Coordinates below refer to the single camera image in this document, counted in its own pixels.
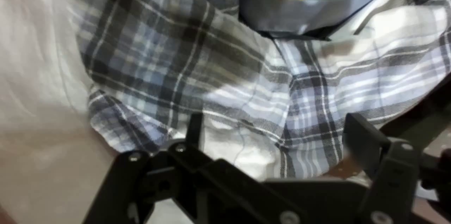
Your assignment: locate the blue grey checkered shirt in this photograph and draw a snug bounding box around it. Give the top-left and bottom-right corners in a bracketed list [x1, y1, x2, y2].
[59, 0, 451, 183]

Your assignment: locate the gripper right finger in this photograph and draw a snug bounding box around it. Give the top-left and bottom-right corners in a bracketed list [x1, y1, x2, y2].
[343, 112, 451, 224]

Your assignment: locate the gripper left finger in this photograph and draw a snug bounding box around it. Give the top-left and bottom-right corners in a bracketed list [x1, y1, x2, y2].
[83, 112, 308, 224]

